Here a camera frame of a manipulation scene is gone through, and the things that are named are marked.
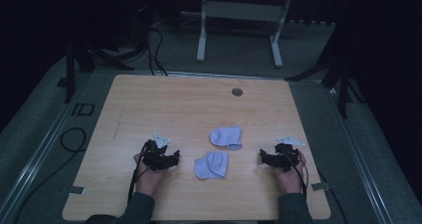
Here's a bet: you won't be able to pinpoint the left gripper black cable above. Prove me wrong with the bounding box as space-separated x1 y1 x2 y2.
126 140 149 206

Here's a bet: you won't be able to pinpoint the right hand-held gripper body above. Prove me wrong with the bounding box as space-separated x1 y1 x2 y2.
272 135 307 173

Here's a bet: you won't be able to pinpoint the white metal table frame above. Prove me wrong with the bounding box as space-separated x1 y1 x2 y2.
180 0 334 69

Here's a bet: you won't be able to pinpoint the black metal stand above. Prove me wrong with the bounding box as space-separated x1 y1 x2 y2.
63 31 136 105
284 24 366 119

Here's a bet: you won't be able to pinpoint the person's right hand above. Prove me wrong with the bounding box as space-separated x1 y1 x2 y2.
272 150 309 195

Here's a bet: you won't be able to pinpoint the thin black floor cable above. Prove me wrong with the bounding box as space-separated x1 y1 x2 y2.
315 166 349 224

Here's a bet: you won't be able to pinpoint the light purple sock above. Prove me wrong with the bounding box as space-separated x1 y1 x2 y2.
209 125 244 151
193 150 230 180

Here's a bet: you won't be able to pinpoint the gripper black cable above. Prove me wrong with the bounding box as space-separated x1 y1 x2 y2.
126 140 149 206
284 149 310 199

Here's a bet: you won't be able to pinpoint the person's left hand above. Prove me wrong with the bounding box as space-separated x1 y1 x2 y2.
132 152 167 197

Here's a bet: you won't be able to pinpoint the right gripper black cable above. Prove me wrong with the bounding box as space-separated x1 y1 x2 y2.
284 149 310 199

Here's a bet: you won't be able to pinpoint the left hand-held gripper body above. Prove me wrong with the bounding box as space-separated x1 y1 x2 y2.
140 132 172 172

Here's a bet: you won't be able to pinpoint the grey tape strip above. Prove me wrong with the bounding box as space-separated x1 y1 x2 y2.
67 185 87 196
311 181 331 192

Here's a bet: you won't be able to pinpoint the black cables on floor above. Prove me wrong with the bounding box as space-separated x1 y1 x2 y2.
144 24 169 77

